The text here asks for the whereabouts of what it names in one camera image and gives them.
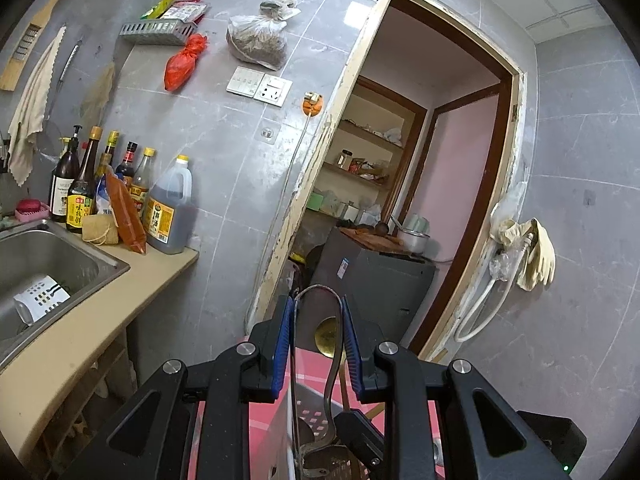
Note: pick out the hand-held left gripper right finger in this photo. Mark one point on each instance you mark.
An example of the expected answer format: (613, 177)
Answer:
(350, 345)

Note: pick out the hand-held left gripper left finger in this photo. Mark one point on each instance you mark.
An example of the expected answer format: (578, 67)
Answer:
(285, 345)

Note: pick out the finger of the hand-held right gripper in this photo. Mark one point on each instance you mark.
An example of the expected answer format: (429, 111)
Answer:
(357, 432)

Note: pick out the metal spoon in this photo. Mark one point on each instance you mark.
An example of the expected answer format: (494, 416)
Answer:
(327, 337)

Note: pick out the white perforated utensil holder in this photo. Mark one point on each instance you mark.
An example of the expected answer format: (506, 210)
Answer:
(312, 412)

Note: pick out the pink checked tablecloth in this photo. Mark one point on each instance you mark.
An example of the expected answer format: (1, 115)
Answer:
(307, 365)

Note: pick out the dark grey cabinet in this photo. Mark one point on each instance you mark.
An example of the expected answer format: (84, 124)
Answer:
(365, 280)

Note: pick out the wooden cutting board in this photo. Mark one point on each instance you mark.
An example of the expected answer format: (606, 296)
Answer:
(370, 241)

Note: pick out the metal pot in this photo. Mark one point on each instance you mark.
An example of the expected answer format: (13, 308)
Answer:
(412, 241)

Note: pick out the green box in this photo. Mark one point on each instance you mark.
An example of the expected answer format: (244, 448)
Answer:
(315, 201)

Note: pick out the beige kitchen counter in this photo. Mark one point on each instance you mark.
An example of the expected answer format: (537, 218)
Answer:
(125, 300)

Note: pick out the clear plastic bag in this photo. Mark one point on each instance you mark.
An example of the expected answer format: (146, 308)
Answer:
(504, 266)

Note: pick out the large dark liquid jug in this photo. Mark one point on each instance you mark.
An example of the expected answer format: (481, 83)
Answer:
(167, 210)

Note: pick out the cream rubber gloves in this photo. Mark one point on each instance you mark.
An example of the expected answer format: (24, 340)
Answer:
(537, 255)

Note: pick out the wooden shelf unit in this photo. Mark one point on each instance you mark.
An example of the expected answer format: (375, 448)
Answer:
(365, 160)

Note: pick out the glass jar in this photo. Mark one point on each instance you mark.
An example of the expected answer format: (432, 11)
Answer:
(344, 159)

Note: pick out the orange packet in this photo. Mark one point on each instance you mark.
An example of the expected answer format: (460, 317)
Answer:
(125, 215)

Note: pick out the beige loofah sponge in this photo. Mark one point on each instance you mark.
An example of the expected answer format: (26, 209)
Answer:
(100, 230)

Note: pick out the brown bottle yellow cap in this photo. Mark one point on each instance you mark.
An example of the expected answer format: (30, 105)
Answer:
(141, 175)

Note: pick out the blue and white bag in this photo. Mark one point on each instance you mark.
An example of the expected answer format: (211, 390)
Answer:
(103, 200)

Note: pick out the dark bottle red cap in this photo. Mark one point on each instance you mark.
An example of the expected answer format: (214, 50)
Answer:
(127, 160)

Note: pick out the orange plug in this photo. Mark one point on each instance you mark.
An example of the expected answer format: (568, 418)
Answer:
(312, 102)

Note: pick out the white perforated container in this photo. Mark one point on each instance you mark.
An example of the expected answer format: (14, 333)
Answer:
(42, 300)

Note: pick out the steel sink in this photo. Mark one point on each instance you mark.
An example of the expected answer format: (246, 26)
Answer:
(50, 260)

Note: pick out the soy sauce bottle yellow label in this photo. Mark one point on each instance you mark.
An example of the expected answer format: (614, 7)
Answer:
(81, 195)

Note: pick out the tall bottle yellow cap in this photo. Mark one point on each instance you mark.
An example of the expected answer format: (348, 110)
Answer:
(107, 152)

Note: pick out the dark pump bottle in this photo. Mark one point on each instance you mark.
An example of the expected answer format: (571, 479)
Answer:
(64, 180)

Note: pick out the pink soap dish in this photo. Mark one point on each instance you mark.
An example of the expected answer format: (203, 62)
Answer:
(32, 208)

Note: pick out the red plastic bag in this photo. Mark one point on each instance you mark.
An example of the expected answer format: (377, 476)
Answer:
(185, 62)

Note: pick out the plastic bag of dried goods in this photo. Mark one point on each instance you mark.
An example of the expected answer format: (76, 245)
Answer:
(257, 40)

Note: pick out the hanging brown net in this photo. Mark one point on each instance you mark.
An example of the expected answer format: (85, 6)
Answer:
(100, 91)

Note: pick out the cream hanging towel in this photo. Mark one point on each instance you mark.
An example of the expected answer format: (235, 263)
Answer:
(30, 105)

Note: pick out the hanging metal utensil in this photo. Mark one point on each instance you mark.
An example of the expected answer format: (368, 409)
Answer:
(65, 72)

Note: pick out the green packet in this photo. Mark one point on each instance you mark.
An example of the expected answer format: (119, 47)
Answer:
(160, 7)

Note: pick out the wooden grater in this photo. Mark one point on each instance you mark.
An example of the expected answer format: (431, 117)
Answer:
(30, 45)

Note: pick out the clear wall hook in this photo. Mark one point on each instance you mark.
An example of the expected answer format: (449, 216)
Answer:
(267, 132)

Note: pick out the wooden door frame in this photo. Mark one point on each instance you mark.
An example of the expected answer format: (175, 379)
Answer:
(325, 130)

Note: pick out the white wall socket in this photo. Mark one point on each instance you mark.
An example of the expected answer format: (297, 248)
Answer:
(273, 91)

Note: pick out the white wall switch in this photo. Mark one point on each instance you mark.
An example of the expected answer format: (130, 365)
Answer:
(245, 81)

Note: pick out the grey wall basket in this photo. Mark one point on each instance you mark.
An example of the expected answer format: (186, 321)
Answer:
(157, 32)

